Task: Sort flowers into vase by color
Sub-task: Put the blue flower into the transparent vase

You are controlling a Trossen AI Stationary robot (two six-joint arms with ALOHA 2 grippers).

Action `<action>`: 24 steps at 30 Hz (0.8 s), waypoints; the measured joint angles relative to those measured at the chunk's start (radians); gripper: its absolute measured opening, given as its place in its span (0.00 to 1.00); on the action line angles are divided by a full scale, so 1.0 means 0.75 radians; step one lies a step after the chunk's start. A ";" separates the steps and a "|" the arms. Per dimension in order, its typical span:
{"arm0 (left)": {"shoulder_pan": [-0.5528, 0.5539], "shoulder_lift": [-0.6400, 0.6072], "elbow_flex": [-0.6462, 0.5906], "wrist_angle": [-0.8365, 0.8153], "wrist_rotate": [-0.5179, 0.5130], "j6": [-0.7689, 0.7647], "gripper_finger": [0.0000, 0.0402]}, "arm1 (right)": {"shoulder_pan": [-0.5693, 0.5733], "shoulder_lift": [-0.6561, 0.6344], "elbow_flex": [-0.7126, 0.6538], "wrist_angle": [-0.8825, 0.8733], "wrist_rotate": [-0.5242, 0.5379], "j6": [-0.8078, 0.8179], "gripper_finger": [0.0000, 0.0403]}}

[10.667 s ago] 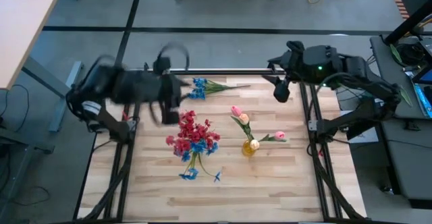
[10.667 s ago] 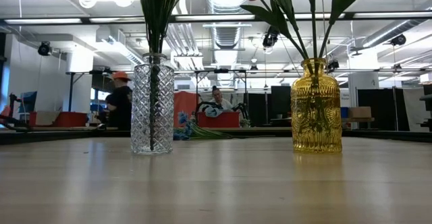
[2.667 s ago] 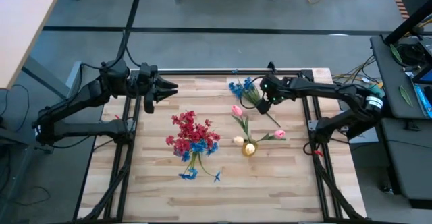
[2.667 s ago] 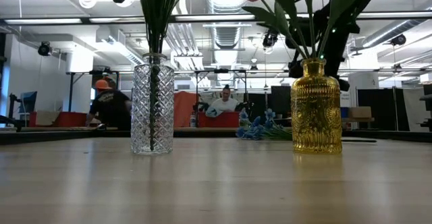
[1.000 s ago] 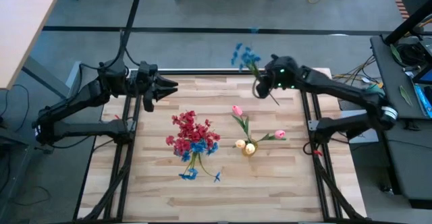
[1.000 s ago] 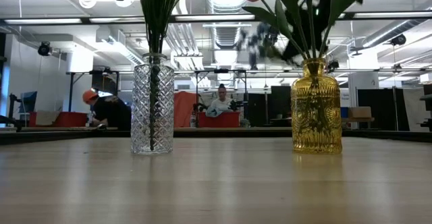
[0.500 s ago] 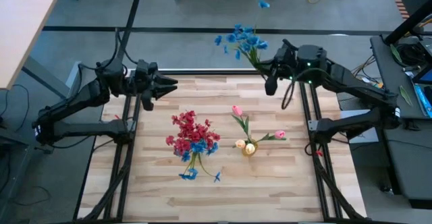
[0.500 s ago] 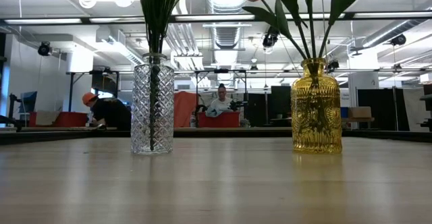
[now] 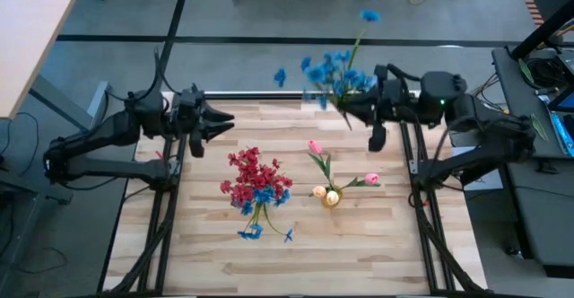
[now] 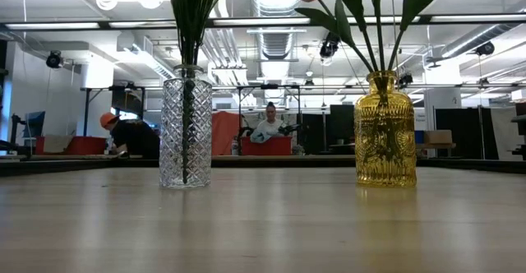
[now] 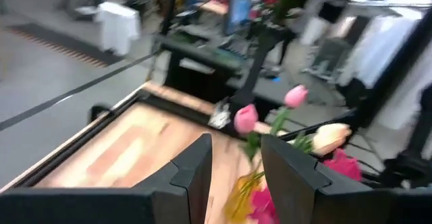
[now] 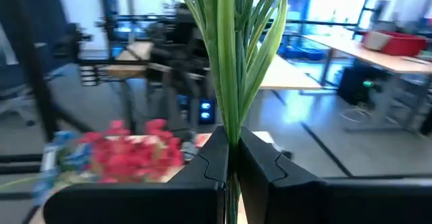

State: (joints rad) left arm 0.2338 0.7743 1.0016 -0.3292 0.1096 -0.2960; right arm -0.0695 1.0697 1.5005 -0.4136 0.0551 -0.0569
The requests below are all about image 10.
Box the black partition panel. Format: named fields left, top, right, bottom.
left=298, top=112, right=330, bottom=156
left=435, top=107, right=501, bottom=161

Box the brown cardboard box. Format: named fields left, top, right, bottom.
left=422, top=129, right=454, bottom=146

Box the clear cut-glass vase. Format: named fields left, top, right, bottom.
left=158, top=63, right=214, bottom=190

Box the black overhead camera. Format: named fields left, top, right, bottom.
left=319, top=27, right=342, bottom=59

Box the black ceiling spotlight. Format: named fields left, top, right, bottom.
left=44, top=49, right=64, bottom=70
left=475, top=41, right=496, bottom=57

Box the red plastic bin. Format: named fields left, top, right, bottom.
left=35, top=136, right=108, bottom=156
left=240, top=135, right=293, bottom=157

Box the person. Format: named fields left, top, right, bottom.
left=249, top=101, right=289, bottom=143
left=99, top=111, right=161, bottom=160

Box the black aluminium table frame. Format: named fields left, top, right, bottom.
left=0, top=12, right=526, bottom=178

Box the blue-lit monitor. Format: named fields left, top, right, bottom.
left=23, top=110, right=47, bottom=139

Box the orange-red panel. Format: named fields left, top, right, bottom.
left=210, top=110, right=243, bottom=157

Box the black equipment stand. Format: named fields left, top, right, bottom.
left=509, top=102, right=526, bottom=162

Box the wood background workbench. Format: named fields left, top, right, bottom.
left=414, top=142, right=458, bottom=159

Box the amber glass vase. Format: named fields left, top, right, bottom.
left=353, top=70, right=418, bottom=189

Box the silver ventilation duct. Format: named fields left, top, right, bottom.
left=249, top=0, right=307, bottom=73

